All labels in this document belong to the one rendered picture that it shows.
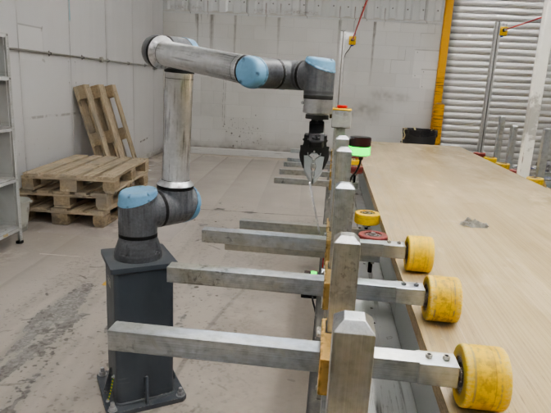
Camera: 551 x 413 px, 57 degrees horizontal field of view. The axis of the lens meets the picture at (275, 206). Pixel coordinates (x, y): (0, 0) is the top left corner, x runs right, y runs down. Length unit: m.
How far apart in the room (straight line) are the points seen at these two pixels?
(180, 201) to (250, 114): 7.17
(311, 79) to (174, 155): 0.74
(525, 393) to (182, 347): 0.47
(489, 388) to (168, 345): 0.41
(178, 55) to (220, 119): 7.51
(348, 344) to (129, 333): 0.37
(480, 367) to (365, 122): 8.58
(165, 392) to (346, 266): 1.68
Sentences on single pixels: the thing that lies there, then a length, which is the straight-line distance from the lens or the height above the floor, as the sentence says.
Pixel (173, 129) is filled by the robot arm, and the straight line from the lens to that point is 2.04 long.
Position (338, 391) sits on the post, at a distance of 0.46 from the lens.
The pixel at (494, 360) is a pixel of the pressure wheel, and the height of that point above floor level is 0.98.
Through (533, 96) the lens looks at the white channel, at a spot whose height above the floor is 1.30.
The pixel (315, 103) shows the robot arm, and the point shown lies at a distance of 1.53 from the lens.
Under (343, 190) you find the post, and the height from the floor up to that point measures 1.12.
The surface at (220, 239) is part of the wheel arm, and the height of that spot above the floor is 0.94.
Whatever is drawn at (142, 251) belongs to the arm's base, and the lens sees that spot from 2.02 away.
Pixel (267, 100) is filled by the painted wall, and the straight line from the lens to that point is 9.14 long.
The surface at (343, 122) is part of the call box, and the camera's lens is 1.88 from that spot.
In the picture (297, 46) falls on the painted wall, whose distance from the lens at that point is 9.14.
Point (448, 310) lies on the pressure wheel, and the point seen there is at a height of 0.94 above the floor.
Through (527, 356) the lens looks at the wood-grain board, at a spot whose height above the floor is 0.90.
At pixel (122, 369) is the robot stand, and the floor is 0.18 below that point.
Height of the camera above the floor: 1.30
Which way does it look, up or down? 14 degrees down
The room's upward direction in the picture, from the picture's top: 3 degrees clockwise
